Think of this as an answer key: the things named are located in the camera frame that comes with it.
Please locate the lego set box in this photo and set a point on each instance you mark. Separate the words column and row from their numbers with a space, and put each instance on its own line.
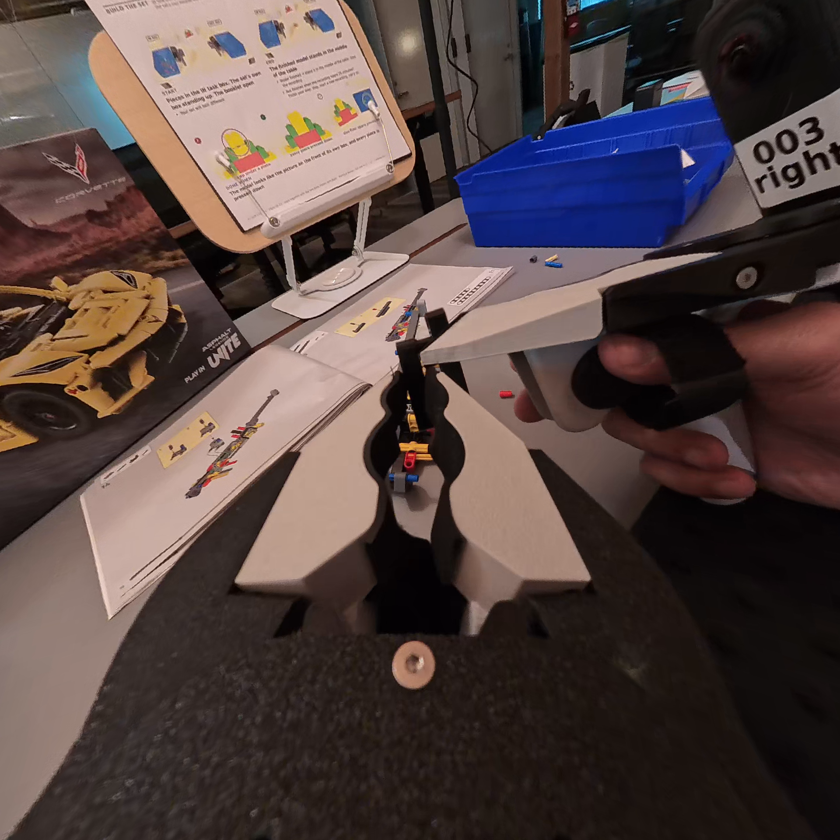
column 98, row 315

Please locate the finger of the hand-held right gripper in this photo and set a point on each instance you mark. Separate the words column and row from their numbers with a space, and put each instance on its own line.
column 525, row 328

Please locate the wooden pillar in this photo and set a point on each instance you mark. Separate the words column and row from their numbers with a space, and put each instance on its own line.
column 556, row 52

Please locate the open lego instruction booklet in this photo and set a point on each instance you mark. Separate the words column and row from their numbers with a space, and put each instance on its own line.
column 197, row 472

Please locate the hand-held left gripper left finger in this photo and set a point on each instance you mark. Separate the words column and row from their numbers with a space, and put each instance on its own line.
column 315, row 525

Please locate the multicoloured lego chassis assembly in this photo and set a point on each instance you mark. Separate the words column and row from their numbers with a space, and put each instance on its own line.
column 410, row 459

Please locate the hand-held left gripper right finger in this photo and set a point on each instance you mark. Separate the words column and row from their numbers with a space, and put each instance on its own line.
column 518, row 525

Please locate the blue plastic bin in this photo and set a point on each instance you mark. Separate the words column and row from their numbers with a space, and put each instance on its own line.
column 558, row 197

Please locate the person's right hand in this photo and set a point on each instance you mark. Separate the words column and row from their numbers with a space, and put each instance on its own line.
column 800, row 407

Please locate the instruction sheet on stand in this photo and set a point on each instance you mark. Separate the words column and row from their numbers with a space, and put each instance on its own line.
column 157, row 134

